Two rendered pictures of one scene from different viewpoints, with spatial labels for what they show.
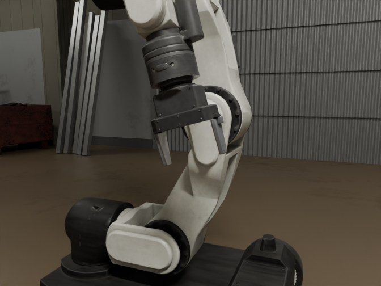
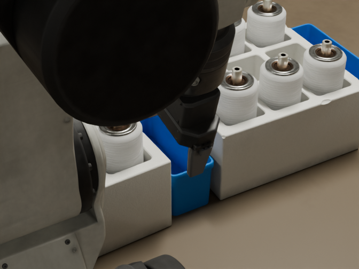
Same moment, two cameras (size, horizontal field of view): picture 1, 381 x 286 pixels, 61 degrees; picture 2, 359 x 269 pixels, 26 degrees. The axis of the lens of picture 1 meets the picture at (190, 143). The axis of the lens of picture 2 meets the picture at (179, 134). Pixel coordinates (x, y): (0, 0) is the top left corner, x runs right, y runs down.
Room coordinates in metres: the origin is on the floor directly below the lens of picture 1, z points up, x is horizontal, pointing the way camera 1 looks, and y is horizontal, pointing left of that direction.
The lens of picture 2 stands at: (1.18, 0.49, 1.16)
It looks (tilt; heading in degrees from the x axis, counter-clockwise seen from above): 37 degrees down; 218
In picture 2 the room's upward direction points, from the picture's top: straight up
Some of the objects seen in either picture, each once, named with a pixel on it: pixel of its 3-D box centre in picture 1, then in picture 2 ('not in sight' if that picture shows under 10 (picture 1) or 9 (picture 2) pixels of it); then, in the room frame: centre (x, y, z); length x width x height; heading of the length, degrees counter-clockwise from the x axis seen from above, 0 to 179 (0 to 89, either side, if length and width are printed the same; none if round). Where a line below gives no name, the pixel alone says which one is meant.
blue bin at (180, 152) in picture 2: not in sight; (161, 153); (0.12, -0.40, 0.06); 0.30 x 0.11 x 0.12; 67
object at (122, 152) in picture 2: not in sight; (119, 160); (0.29, -0.37, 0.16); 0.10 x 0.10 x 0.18
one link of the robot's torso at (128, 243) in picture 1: (157, 235); not in sight; (0.84, 0.09, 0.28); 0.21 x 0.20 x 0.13; 68
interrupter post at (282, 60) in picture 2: not in sight; (282, 61); (-0.10, -0.23, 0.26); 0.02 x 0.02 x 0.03
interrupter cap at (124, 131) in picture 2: not in sight; (117, 124); (0.29, -0.37, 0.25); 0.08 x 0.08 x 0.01
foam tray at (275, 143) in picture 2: not in sight; (249, 100); (-0.14, -0.34, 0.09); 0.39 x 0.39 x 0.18; 67
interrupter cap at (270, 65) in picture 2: not in sight; (282, 66); (-0.10, -0.23, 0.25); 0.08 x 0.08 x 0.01
